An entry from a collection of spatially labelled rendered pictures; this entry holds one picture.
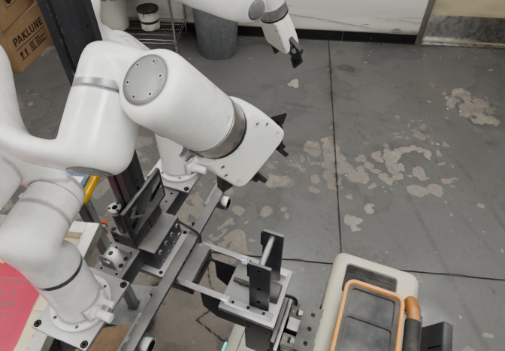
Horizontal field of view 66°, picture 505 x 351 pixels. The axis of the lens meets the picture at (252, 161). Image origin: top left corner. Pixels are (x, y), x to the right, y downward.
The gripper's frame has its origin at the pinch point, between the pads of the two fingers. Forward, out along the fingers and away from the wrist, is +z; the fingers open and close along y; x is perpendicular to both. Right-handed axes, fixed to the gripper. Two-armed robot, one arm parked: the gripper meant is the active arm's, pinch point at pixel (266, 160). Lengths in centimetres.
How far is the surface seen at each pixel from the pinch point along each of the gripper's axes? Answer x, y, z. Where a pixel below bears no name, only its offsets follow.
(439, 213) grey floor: -9, 33, 215
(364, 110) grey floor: 86, 68, 249
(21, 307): 39, -73, 21
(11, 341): 32, -76, 18
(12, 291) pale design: 46, -73, 21
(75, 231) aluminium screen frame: 50, -54, 31
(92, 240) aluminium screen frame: 44, -53, 32
